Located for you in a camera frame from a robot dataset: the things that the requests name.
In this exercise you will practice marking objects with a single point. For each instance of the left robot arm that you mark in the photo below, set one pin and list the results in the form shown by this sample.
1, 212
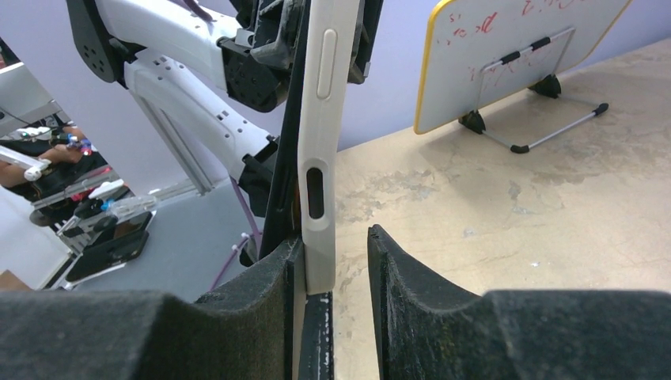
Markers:
168, 57

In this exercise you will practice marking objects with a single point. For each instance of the black smartphone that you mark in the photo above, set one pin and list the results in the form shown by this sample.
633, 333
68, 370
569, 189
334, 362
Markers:
303, 344

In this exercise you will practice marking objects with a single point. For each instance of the metal whiteboard stand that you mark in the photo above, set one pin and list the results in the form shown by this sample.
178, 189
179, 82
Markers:
534, 105

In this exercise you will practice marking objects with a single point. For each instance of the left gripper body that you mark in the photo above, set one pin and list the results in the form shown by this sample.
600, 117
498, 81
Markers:
258, 59

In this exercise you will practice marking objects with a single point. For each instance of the white phone case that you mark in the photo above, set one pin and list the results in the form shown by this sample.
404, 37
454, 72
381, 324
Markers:
327, 61

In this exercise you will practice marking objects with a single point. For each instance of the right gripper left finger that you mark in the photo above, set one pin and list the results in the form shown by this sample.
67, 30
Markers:
244, 329

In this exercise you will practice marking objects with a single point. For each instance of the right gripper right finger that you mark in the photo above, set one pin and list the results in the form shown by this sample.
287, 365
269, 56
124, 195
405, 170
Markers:
427, 327

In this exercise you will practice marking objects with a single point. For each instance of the yellow framed whiteboard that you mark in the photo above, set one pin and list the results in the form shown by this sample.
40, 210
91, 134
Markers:
480, 52

